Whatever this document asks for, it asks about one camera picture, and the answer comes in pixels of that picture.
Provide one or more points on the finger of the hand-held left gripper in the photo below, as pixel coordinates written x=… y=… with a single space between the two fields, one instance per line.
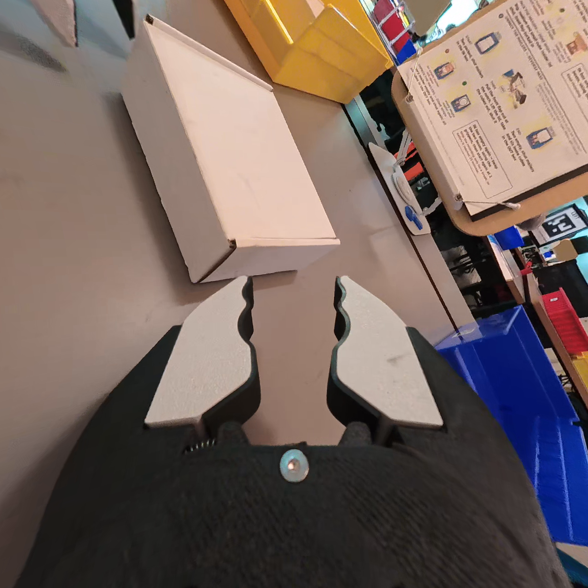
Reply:
x=125 y=16
x=57 y=16

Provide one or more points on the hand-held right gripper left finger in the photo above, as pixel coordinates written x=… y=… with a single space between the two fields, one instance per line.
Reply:
x=202 y=367

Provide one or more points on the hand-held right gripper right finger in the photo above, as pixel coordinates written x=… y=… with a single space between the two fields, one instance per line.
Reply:
x=386 y=367

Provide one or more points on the blue plastic bin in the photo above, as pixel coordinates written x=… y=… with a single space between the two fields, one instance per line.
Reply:
x=514 y=390

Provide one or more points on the white cardboard box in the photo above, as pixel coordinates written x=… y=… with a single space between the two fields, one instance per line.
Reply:
x=239 y=160

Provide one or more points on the yellow plastic bin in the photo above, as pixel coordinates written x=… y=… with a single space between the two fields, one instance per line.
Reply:
x=330 y=59

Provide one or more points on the blue plastic clip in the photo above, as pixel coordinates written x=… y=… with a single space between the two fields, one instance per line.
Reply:
x=412 y=216

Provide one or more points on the white oval puck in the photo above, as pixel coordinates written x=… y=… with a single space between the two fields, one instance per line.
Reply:
x=403 y=188

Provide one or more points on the red plastic bin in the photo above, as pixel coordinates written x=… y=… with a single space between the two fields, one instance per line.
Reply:
x=395 y=27
x=565 y=321

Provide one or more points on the black white marker sign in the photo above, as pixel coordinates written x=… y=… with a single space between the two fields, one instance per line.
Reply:
x=562 y=223

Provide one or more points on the printed instruction sheet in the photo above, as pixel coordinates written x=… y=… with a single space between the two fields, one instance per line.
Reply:
x=496 y=92

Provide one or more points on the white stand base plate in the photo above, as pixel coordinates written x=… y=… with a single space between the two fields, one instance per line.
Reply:
x=383 y=160

